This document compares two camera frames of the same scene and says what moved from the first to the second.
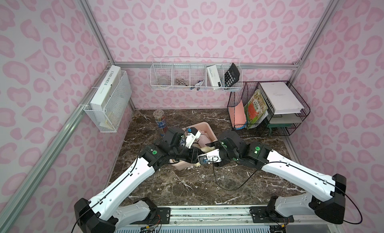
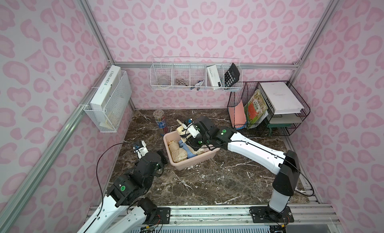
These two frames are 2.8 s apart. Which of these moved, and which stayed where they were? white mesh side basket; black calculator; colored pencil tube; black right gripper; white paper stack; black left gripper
Moved: black right gripper; black left gripper
Stayed: white paper stack; white mesh side basket; black calculator; colored pencil tube
